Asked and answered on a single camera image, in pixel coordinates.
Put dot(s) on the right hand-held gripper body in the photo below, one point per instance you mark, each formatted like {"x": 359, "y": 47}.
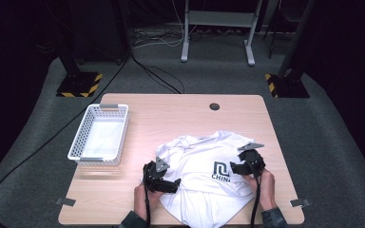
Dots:
{"x": 253, "y": 161}

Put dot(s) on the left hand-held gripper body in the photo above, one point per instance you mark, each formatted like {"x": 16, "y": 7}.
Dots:
{"x": 153, "y": 179}

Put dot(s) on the white t-shirt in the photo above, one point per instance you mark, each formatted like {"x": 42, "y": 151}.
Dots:
{"x": 199, "y": 186}

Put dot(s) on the round table grommet hole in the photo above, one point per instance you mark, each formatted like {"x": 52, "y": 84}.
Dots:
{"x": 214, "y": 106}

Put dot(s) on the white plastic basket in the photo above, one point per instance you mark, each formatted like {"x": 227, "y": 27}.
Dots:
{"x": 103, "y": 139}

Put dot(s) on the striped black stand base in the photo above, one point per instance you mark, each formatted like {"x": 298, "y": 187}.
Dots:
{"x": 77, "y": 85}
{"x": 290, "y": 86}

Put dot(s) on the black cabinet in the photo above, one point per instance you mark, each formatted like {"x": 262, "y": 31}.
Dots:
{"x": 98, "y": 28}

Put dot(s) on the grey table edge bracket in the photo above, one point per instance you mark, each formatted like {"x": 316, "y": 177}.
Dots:
{"x": 65, "y": 201}
{"x": 299, "y": 203}

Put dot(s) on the black stand post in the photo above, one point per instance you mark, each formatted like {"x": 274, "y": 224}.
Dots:
{"x": 293, "y": 41}
{"x": 68, "y": 47}

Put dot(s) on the white metal desk frame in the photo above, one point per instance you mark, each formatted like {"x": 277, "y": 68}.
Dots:
{"x": 218, "y": 19}

